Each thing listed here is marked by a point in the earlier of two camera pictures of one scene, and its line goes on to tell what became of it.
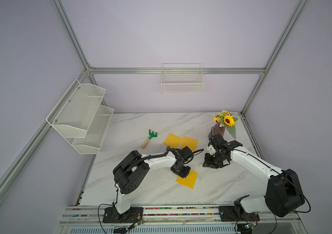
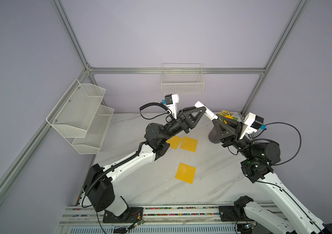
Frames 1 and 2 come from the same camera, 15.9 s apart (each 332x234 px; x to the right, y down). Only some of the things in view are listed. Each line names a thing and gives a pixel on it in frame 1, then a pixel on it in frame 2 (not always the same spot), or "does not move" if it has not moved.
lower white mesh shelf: (91, 144) does not move
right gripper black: (208, 162) -> (227, 138)
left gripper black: (184, 174) -> (185, 121)
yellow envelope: (191, 144) does not move
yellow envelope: (172, 141) does not move
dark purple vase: (217, 128) does not move
